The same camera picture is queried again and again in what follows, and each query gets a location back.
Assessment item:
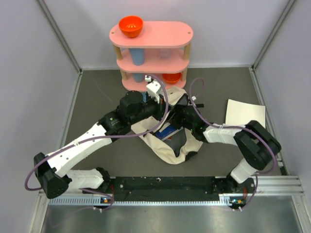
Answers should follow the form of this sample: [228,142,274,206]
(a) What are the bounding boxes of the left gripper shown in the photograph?
[129,93,173,125]

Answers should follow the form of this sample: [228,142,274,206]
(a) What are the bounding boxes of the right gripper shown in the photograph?
[163,105,195,131]

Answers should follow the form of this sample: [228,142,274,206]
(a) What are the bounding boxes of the blue paperback book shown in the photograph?
[155,123,178,141]

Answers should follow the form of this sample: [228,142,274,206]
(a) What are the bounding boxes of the cream canvas backpack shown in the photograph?
[131,86,203,165]

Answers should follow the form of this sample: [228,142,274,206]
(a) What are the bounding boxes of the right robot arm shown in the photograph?
[169,105,281,192]

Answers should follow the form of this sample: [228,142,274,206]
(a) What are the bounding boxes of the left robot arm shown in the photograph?
[34,91,169,199]

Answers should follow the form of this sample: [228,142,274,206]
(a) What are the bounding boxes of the small teal notebook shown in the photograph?
[142,92,147,102]

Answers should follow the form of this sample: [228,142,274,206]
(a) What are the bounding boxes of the blue cup bottom shelf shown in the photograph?
[132,73,145,83]

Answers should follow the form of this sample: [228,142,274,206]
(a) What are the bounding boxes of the blue cup shelf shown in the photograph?
[132,73,145,83]
[128,48,145,66]

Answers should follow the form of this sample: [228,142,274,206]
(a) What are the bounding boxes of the orange bowl bottom shelf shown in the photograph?
[162,72,182,84]

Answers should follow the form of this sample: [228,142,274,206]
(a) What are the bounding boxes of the white square board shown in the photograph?
[225,99,266,128]

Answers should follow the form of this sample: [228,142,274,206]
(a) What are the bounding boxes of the blue cup middle shelf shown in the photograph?
[128,48,145,66]

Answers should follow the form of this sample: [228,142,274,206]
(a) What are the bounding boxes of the pink three-tier shelf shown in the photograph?
[109,21,193,92]

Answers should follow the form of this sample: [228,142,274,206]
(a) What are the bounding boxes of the clear glass cup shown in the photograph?
[158,49,171,59]

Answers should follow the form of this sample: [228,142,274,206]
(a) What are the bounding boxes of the orange bowl on shelf top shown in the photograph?
[119,16,143,38]

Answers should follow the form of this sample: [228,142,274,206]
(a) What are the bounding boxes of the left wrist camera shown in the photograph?
[145,74,163,103]

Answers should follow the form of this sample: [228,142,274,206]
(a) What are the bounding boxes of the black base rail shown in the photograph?
[95,176,255,195]

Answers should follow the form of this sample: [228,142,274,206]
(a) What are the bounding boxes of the grey cable duct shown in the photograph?
[49,195,245,207]

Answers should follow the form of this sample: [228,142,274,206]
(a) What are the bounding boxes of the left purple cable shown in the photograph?
[24,74,170,212]

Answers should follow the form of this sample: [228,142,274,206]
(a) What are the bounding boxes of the purple cable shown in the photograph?
[24,74,170,212]
[189,77,279,211]

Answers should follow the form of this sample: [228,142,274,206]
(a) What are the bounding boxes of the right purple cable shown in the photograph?
[189,77,279,211]

